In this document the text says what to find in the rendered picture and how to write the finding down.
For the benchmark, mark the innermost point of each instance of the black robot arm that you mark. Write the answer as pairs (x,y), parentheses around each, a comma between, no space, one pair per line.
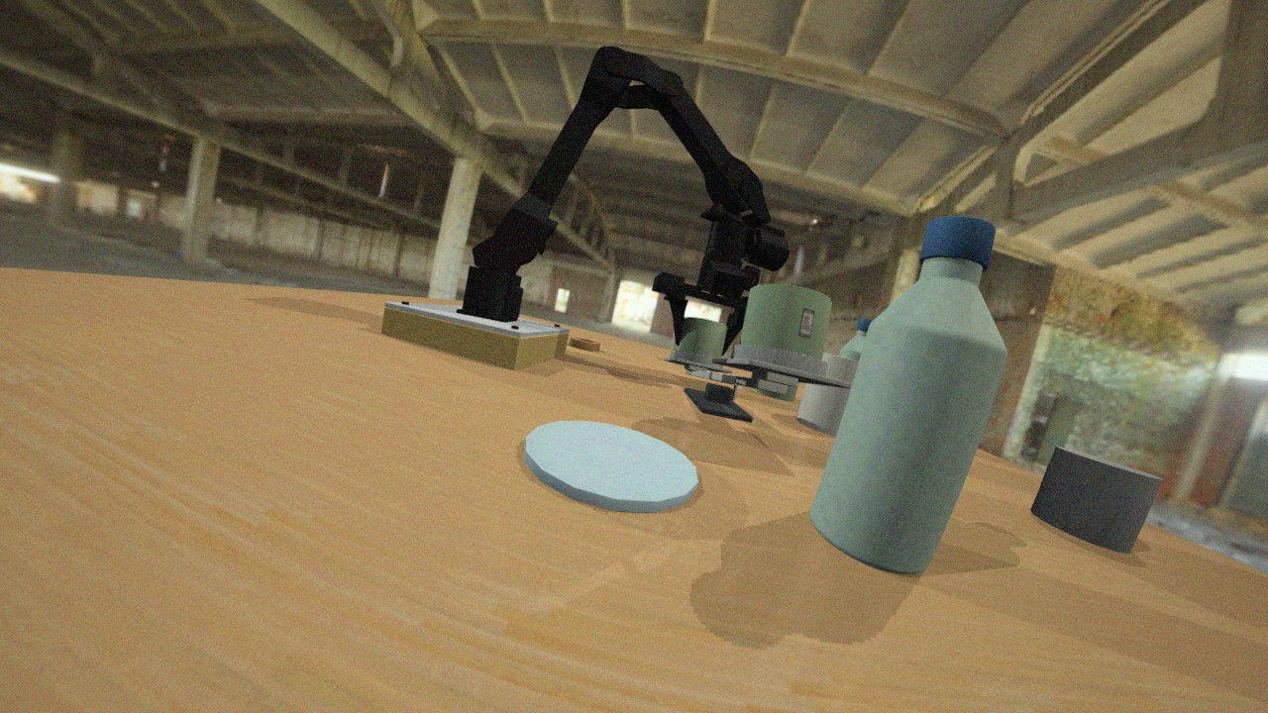
(493,289)

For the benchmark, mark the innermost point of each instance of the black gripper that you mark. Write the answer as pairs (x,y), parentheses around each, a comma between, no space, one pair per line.
(677,290)

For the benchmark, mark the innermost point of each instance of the brown ring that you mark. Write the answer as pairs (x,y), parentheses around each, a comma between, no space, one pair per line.
(584,344)

